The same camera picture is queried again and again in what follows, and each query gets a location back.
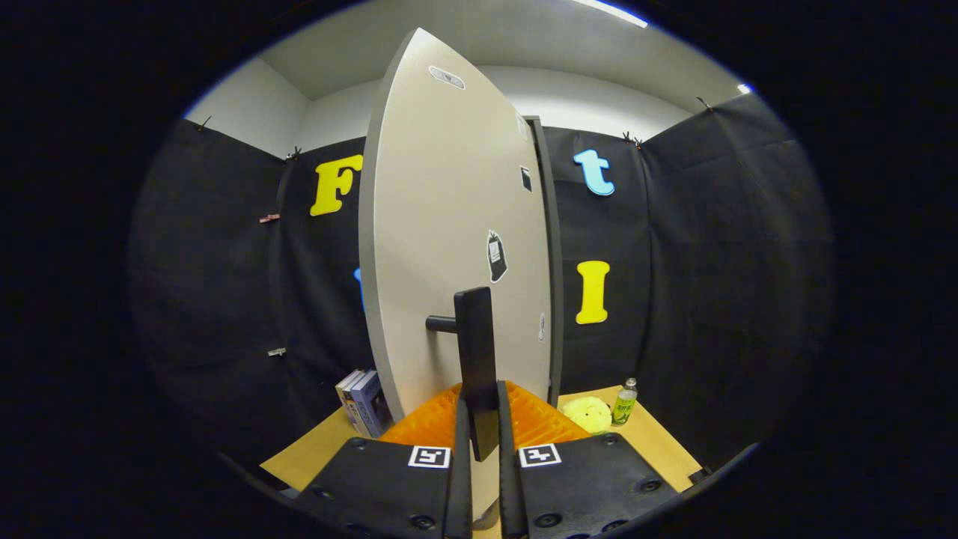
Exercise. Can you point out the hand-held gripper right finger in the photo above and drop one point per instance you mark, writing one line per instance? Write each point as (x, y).
(591, 486)

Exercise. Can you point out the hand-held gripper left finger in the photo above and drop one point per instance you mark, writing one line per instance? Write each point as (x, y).
(389, 486)

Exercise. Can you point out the beige shoe cabinet door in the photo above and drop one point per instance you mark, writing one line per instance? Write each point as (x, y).
(434, 224)

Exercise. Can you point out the yellow plush toy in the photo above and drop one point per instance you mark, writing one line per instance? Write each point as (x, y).
(587, 415)

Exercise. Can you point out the blue book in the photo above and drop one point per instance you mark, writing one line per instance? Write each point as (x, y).
(370, 408)

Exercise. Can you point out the green drink bottle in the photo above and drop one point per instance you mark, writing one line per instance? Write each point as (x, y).
(623, 406)

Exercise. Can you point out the black backdrop cloth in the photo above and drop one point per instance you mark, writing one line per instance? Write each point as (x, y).
(711, 262)

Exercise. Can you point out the long ceiling light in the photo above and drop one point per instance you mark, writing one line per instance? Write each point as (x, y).
(614, 13)

